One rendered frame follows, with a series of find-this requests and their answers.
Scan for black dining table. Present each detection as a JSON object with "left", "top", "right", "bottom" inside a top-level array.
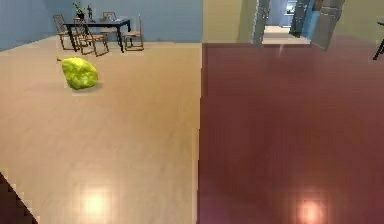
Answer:
[{"left": 63, "top": 18, "right": 132, "bottom": 54}]

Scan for dark brown furniture corner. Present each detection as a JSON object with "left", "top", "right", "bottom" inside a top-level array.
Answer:
[{"left": 0, "top": 171, "right": 40, "bottom": 224}]

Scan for black table leg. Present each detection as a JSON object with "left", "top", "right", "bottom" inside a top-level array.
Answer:
[{"left": 372, "top": 20, "right": 384, "bottom": 61}]

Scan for dark slim statuette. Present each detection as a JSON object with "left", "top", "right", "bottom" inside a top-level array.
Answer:
[{"left": 86, "top": 4, "right": 96, "bottom": 23}]

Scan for brown wooden chair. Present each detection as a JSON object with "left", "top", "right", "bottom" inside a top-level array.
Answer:
[
  {"left": 99, "top": 11, "right": 119, "bottom": 42},
  {"left": 52, "top": 13, "right": 78, "bottom": 52},
  {"left": 122, "top": 14, "right": 145, "bottom": 52},
  {"left": 73, "top": 17, "right": 110, "bottom": 58}
]

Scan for green house plant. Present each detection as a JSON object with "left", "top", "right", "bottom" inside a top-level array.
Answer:
[{"left": 72, "top": 1, "right": 86, "bottom": 20}]

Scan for yellow-green lumpy cushion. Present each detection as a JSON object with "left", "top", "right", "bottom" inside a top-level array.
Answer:
[{"left": 56, "top": 56, "right": 100, "bottom": 91}]

